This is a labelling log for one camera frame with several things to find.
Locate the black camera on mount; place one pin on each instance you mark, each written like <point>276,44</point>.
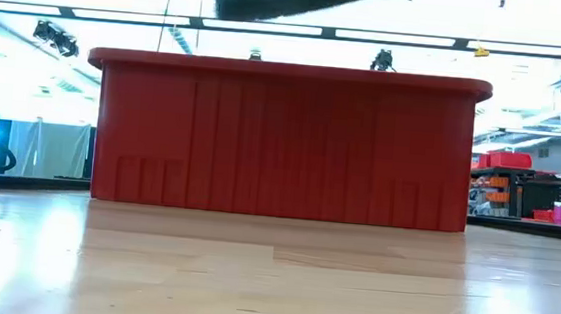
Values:
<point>383,61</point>

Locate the red storage bin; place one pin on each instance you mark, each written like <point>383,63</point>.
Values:
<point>510,160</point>

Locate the yellow hanging tag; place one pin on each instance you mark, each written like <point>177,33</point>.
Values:
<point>481,52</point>

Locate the small black ceiling fixture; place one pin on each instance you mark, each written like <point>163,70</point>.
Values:
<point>255,55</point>

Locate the black ceiling spotlight cluster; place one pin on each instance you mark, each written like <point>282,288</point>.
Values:
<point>56,38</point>

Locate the large red plastic bin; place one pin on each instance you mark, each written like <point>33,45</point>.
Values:
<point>286,142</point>

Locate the grey curtain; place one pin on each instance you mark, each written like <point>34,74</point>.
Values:
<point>50,149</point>

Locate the black storage shelf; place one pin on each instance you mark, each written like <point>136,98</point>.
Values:
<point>513,195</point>

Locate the small red tray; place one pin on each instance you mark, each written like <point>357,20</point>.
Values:
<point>542,215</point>

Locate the black pegboard cabinet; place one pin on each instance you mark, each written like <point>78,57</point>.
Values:
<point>553,191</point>

